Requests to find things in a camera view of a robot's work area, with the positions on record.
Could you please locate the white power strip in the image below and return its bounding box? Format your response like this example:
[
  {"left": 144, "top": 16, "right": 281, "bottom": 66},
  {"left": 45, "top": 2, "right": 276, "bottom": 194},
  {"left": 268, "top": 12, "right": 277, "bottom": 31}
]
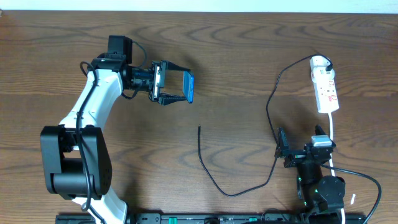
[{"left": 309, "top": 55, "right": 340, "bottom": 114}]

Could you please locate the white USB charger adapter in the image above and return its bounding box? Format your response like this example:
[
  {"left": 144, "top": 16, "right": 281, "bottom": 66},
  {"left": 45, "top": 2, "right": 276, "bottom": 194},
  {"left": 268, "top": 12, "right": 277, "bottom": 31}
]
[{"left": 310, "top": 55, "right": 335, "bottom": 83}]

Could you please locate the white power strip cord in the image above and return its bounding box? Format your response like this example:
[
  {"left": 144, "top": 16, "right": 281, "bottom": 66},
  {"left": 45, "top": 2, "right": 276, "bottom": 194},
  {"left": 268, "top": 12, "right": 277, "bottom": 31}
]
[{"left": 327, "top": 112, "right": 346, "bottom": 224}]

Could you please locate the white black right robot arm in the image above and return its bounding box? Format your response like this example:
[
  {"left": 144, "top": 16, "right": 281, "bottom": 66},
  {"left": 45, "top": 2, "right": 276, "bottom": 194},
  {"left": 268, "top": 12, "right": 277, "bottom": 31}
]
[{"left": 275, "top": 125, "right": 345, "bottom": 214}]

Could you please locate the blue Galaxy smartphone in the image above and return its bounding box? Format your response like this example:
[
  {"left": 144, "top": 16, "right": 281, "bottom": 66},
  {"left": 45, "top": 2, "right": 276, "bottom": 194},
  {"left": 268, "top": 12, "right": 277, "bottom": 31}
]
[{"left": 182, "top": 71, "right": 195, "bottom": 103}]

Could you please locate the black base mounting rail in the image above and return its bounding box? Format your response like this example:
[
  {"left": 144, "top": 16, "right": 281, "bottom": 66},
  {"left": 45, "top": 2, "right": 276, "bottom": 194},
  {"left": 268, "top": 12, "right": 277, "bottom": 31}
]
[{"left": 55, "top": 212, "right": 366, "bottom": 224}]

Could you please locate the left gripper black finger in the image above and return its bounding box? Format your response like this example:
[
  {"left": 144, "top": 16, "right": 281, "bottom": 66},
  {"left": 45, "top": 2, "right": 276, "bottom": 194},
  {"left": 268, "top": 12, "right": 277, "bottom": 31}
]
[
  {"left": 167, "top": 61, "right": 191, "bottom": 72},
  {"left": 160, "top": 93, "right": 187, "bottom": 106}
]

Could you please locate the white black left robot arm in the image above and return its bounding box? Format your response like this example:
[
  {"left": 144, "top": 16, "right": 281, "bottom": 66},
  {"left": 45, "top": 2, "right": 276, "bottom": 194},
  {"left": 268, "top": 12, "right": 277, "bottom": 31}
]
[{"left": 40, "top": 52, "right": 194, "bottom": 224}]

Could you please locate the black USB charging cable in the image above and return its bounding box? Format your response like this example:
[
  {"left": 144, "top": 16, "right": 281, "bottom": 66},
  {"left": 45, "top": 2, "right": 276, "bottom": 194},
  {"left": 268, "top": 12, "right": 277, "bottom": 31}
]
[{"left": 197, "top": 54, "right": 333, "bottom": 198}]

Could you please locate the small white paper scrap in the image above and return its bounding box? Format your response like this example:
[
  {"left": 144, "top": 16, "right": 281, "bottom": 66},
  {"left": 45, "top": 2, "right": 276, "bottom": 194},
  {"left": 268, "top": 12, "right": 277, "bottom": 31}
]
[{"left": 350, "top": 194, "right": 356, "bottom": 205}]

